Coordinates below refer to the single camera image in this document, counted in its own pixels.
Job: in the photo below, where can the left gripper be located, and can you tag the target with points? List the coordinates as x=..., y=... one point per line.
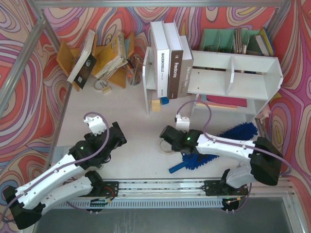
x=119, y=134

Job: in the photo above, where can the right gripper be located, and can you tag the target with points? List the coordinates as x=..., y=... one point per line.
x=165, y=135

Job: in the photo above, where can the beige tape roll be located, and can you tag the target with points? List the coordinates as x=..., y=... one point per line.
x=165, y=147

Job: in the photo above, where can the blue microfiber duster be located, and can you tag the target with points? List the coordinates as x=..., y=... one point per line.
x=231, y=144

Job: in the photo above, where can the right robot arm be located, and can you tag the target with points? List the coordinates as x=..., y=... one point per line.
x=260, y=160

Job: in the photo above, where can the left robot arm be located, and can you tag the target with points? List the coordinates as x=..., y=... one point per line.
x=69, y=178

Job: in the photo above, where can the white bookshelf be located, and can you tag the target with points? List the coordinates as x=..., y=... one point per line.
x=253, y=78

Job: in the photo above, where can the wooden block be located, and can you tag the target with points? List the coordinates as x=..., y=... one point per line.
x=156, y=105

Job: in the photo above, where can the blue cube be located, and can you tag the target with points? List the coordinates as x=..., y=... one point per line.
x=164, y=100

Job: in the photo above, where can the taupe Lonely Ones book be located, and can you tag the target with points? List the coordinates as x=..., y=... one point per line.
x=186, y=68

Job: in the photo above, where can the pink folder stack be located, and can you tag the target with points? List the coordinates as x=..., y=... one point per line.
x=222, y=102

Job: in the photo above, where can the clear pencil cup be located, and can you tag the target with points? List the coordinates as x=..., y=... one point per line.
x=133, y=70

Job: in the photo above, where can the brown Fredonia book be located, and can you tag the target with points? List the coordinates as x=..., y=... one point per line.
x=176, y=55

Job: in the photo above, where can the white black leaning book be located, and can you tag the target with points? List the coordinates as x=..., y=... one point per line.
x=83, y=62

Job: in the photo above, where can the stack of worn books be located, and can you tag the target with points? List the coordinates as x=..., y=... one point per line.
x=110, y=58

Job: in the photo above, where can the pink toy figure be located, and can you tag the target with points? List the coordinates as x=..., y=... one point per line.
x=264, y=113

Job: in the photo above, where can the yellow wooden zigzag shelf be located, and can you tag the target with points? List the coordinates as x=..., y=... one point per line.
x=66, y=55

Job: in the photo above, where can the white Mademoiselle book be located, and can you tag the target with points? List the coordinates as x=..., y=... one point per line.
x=161, y=54

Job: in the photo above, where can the green file organizer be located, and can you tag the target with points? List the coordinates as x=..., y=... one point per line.
x=223, y=40

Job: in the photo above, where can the blue yellow book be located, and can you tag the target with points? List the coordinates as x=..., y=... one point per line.
x=265, y=42

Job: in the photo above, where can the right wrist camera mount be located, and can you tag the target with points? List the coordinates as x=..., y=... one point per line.
x=182, y=123

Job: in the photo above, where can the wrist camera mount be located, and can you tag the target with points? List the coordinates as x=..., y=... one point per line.
x=182, y=123
x=95, y=124

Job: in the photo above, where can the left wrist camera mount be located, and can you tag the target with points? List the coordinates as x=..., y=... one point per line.
x=95, y=124

